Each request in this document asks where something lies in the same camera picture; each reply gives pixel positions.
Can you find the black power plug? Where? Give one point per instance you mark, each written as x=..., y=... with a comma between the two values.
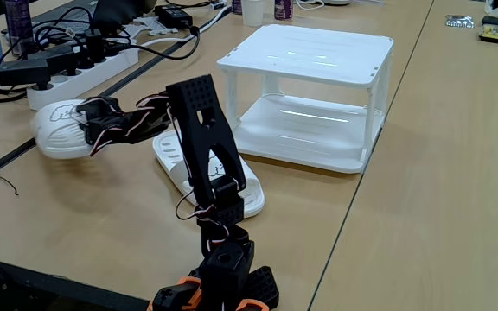
x=94, y=45

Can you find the white slipper with dog print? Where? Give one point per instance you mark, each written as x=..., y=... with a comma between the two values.
x=56, y=138
x=169, y=151

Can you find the white paper cup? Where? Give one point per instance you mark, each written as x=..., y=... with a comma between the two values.
x=253, y=13

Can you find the white power strip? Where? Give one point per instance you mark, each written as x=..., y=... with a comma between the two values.
x=93, y=73

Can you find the black power adapter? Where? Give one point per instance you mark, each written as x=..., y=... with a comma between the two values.
x=173, y=16

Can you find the white printed plastic part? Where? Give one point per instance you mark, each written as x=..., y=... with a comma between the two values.
x=154, y=28

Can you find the silver foil wrapper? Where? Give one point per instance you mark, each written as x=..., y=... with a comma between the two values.
x=460, y=20

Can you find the black plug-in adapter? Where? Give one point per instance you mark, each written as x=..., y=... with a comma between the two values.
x=56, y=58
x=24, y=71

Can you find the white shoe rack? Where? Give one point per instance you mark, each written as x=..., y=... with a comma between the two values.
x=314, y=52

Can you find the tall purple drink can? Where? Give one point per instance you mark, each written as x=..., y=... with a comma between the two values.
x=19, y=26

